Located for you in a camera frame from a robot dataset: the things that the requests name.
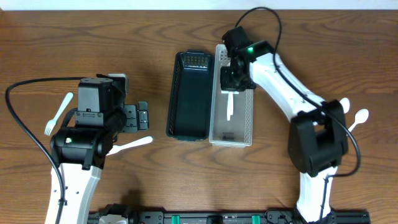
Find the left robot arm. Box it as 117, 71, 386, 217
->
45, 74, 149, 223

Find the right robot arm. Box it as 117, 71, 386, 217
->
220, 26, 348, 223

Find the white plastic fork lower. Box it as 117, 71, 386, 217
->
107, 136, 153, 156

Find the white plastic fork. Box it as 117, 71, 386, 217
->
44, 92, 74, 136
107, 136, 153, 156

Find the dark green plastic basket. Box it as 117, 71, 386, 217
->
165, 50, 214, 141

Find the clear plastic basket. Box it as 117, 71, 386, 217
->
209, 44, 254, 147

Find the white plastic fork far left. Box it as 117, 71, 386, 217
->
44, 92, 74, 136

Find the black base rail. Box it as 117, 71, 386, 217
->
88, 203, 372, 224

